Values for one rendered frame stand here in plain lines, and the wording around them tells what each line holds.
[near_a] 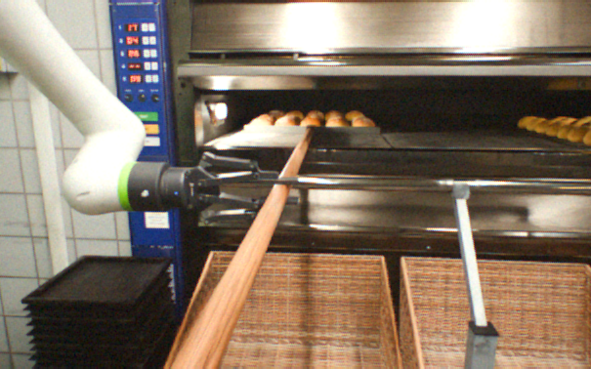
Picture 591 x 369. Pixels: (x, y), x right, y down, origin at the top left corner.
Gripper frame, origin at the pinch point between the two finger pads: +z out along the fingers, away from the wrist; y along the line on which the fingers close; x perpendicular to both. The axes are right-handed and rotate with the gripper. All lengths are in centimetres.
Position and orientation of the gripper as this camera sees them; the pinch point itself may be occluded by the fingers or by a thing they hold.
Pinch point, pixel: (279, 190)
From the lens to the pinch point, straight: 77.1
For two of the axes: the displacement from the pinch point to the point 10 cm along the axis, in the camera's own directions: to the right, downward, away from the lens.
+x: -0.9, 2.3, -9.7
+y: 0.0, 9.7, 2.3
